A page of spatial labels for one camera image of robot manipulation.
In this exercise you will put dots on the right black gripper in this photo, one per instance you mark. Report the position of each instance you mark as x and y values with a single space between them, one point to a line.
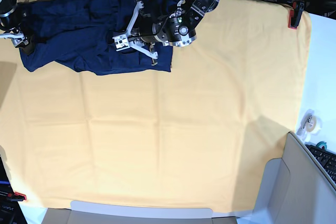
13 29

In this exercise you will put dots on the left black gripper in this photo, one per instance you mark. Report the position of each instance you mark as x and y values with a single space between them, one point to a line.
146 33

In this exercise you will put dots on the navy blue long-sleeve shirt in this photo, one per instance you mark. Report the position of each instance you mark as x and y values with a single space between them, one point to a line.
79 35

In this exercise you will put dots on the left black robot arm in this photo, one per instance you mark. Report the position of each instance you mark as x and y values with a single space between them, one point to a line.
175 29

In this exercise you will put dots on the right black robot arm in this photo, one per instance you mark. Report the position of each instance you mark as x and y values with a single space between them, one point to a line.
8 6

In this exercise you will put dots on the yellow table cloth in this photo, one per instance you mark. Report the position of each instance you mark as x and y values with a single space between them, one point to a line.
198 136

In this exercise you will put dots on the red clamp top right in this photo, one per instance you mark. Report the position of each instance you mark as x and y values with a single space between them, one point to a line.
295 14

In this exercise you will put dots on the red clamp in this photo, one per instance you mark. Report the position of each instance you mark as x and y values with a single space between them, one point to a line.
295 14
16 197

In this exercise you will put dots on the red clamp bottom left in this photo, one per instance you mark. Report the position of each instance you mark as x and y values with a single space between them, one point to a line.
16 197

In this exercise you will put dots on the clear tape dispenser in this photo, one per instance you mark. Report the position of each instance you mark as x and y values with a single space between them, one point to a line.
310 124

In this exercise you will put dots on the green tape roll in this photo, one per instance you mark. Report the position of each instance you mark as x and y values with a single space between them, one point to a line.
321 146

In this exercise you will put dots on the cardboard box right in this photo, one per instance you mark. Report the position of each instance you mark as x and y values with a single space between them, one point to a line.
295 188

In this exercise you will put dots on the black keyboard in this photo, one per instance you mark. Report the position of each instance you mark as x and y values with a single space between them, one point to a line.
326 162

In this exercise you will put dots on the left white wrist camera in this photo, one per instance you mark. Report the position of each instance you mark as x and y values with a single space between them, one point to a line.
121 42

